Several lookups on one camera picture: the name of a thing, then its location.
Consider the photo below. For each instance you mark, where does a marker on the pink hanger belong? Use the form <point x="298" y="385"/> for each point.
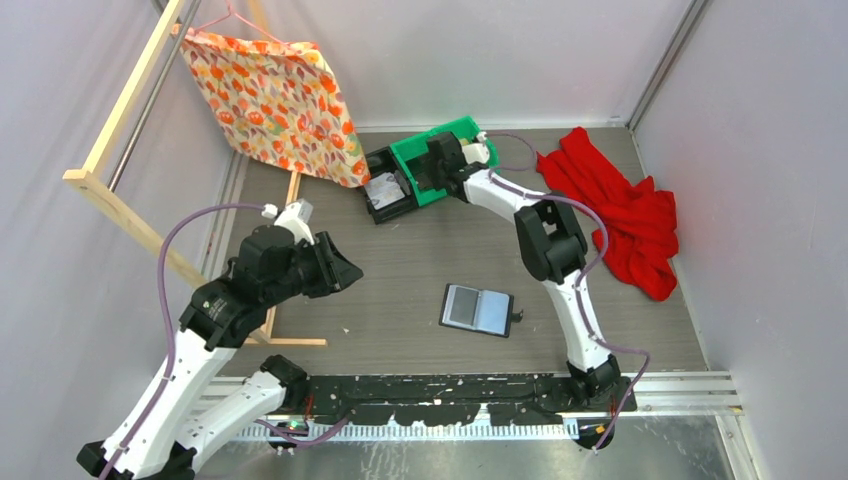
<point x="247" y="20"/>

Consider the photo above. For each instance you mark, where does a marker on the wooden rack frame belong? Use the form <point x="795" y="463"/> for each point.
<point x="159" y="156"/>

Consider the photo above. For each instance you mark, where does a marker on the green bin with yellow packets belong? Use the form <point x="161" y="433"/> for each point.
<point x="466" y="127"/>

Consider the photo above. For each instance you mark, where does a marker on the floral fabric bag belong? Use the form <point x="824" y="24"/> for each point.
<point x="279" y="103"/>

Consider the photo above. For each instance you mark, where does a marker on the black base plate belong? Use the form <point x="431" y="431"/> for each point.
<point x="450" y="399"/>

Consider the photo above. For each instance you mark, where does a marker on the black leather card holder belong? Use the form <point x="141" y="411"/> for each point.
<point x="479" y="311"/>

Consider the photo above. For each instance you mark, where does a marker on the green bin with dark item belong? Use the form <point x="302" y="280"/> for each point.
<point x="412" y="155"/>

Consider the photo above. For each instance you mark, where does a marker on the white cards in tray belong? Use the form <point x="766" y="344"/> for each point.
<point x="384" y="190"/>

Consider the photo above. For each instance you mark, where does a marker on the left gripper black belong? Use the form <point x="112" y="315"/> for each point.
<point x="339" y="270"/>

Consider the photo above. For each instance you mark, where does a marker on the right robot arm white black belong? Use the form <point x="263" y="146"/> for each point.
<point x="552" y="249"/>

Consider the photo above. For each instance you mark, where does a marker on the red cloth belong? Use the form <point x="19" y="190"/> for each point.
<point x="640" y="219"/>

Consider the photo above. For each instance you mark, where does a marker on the black tray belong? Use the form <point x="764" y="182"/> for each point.
<point x="378" y="162"/>

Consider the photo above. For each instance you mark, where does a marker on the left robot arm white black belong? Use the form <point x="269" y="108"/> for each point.
<point x="160" y="439"/>

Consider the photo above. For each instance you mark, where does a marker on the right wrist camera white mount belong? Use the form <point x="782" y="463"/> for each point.
<point x="476" y="150"/>

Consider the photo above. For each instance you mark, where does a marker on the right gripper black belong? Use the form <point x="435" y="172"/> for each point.
<point x="431" y="175"/>

